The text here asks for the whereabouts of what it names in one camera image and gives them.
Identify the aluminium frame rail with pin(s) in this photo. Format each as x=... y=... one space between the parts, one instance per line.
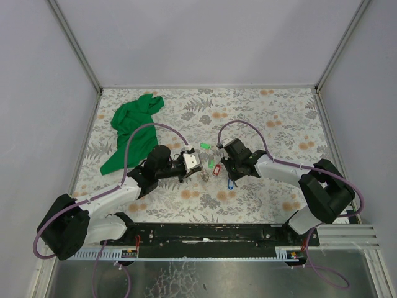
x=334 y=235

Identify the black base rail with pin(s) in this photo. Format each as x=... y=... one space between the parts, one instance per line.
x=210 y=240

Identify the light green key tag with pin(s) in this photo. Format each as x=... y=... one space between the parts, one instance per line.
x=205 y=145

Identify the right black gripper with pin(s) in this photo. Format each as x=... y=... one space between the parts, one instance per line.
x=229 y=166

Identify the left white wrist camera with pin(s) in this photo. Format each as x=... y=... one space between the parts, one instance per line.
x=191 y=160

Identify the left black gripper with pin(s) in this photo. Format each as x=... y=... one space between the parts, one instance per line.
x=183 y=169

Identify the red key tag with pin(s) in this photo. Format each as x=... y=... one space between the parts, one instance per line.
x=216 y=170

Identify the dark green key tag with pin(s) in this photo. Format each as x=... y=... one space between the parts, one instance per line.
x=211 y=163

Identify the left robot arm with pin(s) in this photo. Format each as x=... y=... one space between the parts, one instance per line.
x=71 y=223

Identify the green cloth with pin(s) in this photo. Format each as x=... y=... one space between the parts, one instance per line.
x=127 y=118

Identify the blue key tag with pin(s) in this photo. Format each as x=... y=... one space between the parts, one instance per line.
x=230 y=184

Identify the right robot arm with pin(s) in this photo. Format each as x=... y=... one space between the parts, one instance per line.
x=326 y=192

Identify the floral table mat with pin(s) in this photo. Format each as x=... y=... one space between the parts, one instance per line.
x=286 y=121

